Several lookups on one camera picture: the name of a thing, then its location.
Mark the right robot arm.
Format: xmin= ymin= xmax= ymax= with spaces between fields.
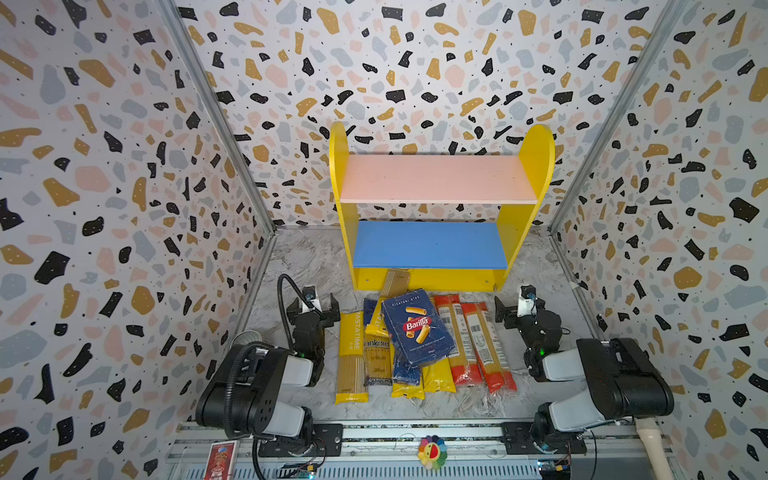
xmin=494 ymin=286 xmax=674 ymax=453

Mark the yellow shelf with coloured boards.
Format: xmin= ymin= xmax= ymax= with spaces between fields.
xmin=329 ymin=122 xmax=556 ymax=292

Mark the beige tube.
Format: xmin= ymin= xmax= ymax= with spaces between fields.
xmin=635 ymin=418 xmax=674 ymax=480

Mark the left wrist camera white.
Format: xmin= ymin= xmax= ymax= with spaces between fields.
xmin=302 ymin=285 xmax=322 ymax=313

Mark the metal base rail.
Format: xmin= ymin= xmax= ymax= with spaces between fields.
xmin=161 ymin=418 xmax=673 ymax=480

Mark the yellow spaghetti bag middle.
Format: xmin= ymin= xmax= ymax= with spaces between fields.
xmin=390 ymin=343 xmax=425 ymax=400

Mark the red card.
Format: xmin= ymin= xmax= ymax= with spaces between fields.
xmin=202 ymin=440 xmax=239 ymax=480

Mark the blue Barilla rigatoni box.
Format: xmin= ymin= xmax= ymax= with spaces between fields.
xmin=383 ymin=289 xmax=455 ymax=367

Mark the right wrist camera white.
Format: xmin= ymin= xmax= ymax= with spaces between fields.
xmin=517 ymin=285 xmax=537 ymax=317

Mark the colourful flower sticker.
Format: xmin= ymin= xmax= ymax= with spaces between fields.
xmin=417 ymin=435 xmax=447 ymax=471

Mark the striped ceramic cup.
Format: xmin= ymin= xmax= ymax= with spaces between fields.
xmin=232 ymin=329 xmax=262 ymax=347

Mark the blue Barilla spaghetti box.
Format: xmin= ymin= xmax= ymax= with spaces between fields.
xmin=364 ymin=333 xmax=421 ymax=386

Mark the yellow spaghetti bag right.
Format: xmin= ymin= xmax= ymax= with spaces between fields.
xmin=422 ymin=358 xmax=456 ymax=393

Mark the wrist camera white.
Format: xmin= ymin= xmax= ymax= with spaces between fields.
xmin=302 ymin=285 xmax=322 ymax=313
xmin=517 ymin=285 xmax=537 ymax=317

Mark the yellow spaghetti bag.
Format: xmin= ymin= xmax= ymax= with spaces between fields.
xmin=422 ymin=358 xmax=456 ymax=393
xmin=390 ymin=343 xmax=425 ymax=400

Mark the yellow pastatime bag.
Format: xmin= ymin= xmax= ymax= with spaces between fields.
xmin=335 ymin=311 xmax=368 ymax=404
xmin=365 ymin=269 xmax=410 ymax=338

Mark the red spaghetti bag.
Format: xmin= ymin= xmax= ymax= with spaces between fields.
xmin=461 ymin=302 xmax=517 ymax=394
xmin=434 ymin=294 xmax=483 ymax=386

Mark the Ankara spaghetti bag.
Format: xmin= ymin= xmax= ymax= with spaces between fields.
xmin=364 ymin=334 xmax=392 ymax=387

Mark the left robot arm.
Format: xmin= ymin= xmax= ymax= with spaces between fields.
xmin=194 ymin=297 xmax=341 ymax=447

